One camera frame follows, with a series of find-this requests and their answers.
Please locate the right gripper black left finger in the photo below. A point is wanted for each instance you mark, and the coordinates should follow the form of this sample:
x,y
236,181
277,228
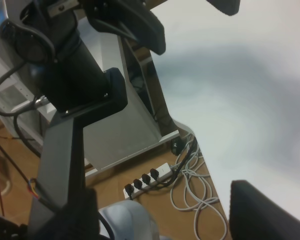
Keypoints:
x,y
129,19

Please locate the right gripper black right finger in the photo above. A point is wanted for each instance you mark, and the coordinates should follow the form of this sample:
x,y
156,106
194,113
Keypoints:
x,y
253,216

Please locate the black and grey right robot arm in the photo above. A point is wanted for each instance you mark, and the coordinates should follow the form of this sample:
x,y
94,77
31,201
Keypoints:
x,y
230,73

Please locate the white power strip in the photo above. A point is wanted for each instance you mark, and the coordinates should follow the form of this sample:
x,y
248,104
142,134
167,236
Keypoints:
x,y
147,181

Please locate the grey metal table frame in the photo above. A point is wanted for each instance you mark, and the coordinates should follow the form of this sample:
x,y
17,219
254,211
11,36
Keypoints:
x,y
111,141

